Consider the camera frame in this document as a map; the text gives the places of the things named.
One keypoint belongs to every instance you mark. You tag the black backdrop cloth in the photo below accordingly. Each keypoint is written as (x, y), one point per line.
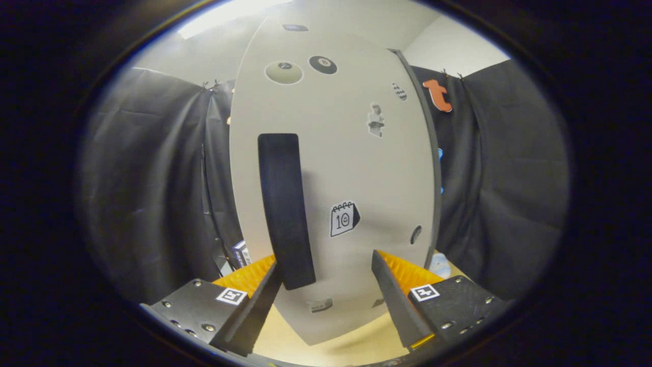
(504, 178)

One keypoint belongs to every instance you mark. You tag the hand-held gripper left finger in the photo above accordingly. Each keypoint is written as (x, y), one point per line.
(260, 311)

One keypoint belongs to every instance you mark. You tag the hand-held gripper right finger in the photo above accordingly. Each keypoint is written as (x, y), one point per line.
(395, 300)

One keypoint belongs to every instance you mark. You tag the thin black pole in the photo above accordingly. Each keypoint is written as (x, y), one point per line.
(209, 193)

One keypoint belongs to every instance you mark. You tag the grey cabinet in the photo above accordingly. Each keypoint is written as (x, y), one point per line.
(436, 153)

